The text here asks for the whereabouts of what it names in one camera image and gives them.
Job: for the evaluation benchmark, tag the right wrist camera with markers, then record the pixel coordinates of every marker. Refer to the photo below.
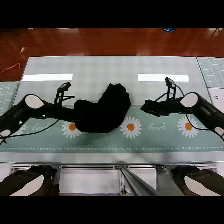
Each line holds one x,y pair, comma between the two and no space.
170,86

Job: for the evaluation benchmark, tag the black garment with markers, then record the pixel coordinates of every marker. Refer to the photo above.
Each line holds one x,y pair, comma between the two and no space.
103,111

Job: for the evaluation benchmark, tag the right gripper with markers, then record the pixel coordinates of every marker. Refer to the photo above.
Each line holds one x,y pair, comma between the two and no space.
160,107

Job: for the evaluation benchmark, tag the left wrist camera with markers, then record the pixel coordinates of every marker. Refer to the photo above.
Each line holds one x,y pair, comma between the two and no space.
61,91

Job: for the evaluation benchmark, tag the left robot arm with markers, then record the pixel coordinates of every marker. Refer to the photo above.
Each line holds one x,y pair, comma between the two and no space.
16,115

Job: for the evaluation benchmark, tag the silver frame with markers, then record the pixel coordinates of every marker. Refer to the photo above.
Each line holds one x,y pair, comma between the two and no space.
100,180

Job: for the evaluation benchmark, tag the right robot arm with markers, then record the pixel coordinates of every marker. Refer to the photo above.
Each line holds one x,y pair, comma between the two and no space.
203,108

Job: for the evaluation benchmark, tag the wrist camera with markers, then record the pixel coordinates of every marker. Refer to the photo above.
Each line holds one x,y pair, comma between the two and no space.
61,91
170,86

